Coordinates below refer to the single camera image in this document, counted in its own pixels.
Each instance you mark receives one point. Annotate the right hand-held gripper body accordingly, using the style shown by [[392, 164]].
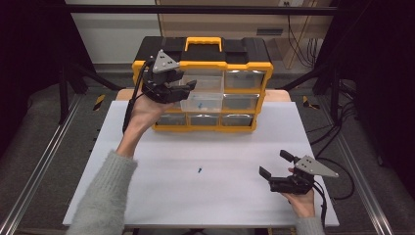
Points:
[[290, 185]]

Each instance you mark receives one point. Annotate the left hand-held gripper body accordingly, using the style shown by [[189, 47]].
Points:
[[158, 88]]

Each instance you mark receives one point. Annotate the clear plastic drawer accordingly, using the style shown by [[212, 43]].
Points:
[[210, 98]]

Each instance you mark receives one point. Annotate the yellow black organizer cabinet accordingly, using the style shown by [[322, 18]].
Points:
[[202, 54]]

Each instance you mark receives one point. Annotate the person's right hand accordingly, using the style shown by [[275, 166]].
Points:
[[302, 205]]

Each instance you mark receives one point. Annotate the person's left hand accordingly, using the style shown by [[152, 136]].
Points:
[[145, 114]]

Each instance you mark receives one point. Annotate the set of clear drawers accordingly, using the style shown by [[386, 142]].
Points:
[[243, 80]]

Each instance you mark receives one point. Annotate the yellow black tape marker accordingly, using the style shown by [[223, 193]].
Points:
[[306, 102], [99, 102]]

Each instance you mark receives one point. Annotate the white board sheet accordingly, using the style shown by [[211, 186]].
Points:
[[212, 202]]

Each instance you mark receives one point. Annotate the wooden table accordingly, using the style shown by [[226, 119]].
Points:
[[277, 95]]

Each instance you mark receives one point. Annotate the light wooden cabinet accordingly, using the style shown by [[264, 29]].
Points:
[[228, 23]]

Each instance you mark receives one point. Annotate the black metal stand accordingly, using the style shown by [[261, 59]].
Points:
[[63, 98], [334, 94]]

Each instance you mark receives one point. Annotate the black horizontal bar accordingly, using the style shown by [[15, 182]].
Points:
[[130, 9]]

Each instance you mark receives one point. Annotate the dark curtain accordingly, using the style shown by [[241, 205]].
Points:
[[385, 65], [29, 49]]

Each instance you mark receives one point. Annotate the aluminium floor rail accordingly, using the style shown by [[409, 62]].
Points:
[[359, 169], [42, 163]]

